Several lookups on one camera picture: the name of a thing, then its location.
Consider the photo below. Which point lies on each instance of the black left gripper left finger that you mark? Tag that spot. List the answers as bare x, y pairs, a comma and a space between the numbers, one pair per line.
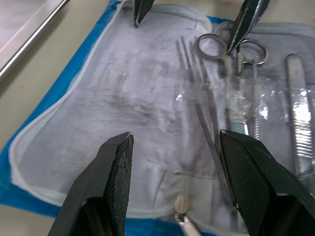
98, 186

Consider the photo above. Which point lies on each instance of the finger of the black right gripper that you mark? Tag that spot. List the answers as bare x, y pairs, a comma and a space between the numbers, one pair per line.
246, 22
141, 11

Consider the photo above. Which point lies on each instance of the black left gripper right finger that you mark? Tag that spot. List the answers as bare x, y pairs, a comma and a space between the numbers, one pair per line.
256, 182

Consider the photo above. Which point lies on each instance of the slim metal tweezers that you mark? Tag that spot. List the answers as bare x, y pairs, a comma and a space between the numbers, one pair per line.
197, 71

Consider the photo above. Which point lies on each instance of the metal zipper pull white tab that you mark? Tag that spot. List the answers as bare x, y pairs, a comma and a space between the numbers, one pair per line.
187, 225

